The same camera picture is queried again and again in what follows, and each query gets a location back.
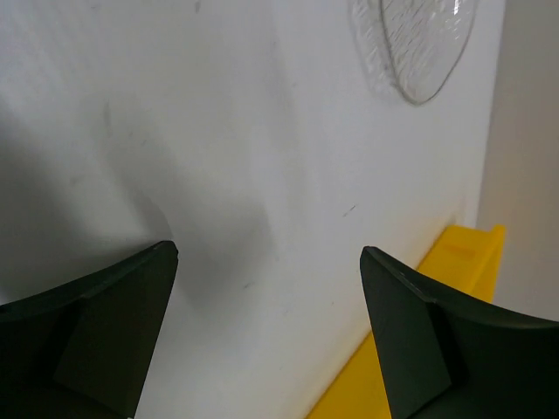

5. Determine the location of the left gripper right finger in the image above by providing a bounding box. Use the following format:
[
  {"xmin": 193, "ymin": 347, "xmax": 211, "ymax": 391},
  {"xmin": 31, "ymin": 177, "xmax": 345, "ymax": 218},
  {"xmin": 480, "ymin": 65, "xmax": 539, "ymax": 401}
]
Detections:
[{"xmin": 359, "ymin": 245, "xmax": 559, "ymax": 419}]

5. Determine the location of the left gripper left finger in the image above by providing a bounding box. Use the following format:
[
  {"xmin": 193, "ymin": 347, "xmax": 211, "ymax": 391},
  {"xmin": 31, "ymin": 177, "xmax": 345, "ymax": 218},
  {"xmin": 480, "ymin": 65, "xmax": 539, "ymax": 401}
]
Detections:
[{"xmin": 1, "ymin": 241, "xmax": 178, "ymax": 418}]

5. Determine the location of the yellow plastic bin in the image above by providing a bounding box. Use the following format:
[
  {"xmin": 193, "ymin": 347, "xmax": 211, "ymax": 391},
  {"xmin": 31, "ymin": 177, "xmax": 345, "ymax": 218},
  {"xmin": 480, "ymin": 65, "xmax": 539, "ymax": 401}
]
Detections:
[{"xmin": 309, "ymin": 225, "xmax": 506, "ymax": 418}]

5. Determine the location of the clear plastic plate left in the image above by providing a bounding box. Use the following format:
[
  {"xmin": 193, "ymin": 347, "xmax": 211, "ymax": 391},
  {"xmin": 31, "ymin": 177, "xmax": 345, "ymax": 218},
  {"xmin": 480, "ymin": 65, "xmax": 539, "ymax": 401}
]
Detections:
[{"xmin": 348, "ymin": 0, "xmax": 479, "ymax": 106}]

